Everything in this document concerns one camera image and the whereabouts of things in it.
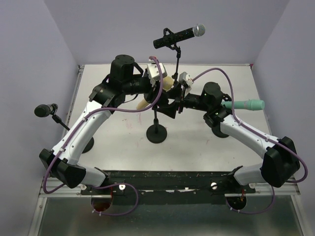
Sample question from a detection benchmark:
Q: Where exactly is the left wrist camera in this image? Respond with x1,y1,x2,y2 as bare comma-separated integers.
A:
147,63,167,87

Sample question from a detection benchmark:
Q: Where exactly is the small black microphone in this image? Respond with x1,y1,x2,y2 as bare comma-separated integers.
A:
34,103,58,118

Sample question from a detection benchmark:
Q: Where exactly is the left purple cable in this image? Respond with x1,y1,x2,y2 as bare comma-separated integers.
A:
42,56,164,217

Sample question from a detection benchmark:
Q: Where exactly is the teal microphone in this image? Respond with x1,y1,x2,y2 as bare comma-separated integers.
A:
234,100,265,111

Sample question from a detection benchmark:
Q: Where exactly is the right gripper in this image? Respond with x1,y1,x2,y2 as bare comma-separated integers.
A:
157,83,210,119

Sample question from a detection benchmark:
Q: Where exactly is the gold microphone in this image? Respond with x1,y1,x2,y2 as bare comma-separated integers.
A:
136,76,174,110

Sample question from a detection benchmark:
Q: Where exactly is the round base microphone stand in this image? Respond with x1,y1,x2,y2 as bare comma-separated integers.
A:
146,109,167,144

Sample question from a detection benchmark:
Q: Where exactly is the right round base stand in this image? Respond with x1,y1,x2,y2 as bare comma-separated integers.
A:
211,123,229,138

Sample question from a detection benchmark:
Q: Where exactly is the left edge microphone stand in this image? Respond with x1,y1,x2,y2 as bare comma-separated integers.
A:
52,102,97,157

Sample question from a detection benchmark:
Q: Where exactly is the black tripod microphone stand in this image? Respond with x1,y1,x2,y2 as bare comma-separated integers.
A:
162,28,184,83

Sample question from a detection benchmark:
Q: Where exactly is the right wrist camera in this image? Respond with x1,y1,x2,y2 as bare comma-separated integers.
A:
179,72,194,96

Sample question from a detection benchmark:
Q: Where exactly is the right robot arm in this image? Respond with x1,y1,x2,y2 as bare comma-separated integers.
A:
157,82,300,193

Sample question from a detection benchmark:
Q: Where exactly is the purple cable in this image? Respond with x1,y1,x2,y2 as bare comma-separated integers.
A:
42,56,164,217
189,68,310,214

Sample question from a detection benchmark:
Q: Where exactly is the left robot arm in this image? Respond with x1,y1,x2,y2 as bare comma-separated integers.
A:
39,55,167,194

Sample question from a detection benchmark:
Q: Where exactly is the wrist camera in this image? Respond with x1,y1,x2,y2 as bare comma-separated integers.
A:
147,63,167,87
179,72,194,96

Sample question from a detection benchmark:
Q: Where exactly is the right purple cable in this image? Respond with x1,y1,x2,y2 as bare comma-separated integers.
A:
189,68,310,214

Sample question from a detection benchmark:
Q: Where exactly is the black glitter microphone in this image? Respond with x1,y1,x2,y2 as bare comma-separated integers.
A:
153,24,206,50

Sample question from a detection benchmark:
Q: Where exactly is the black mounting rail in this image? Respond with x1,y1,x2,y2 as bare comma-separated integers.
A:
81,171,255,206

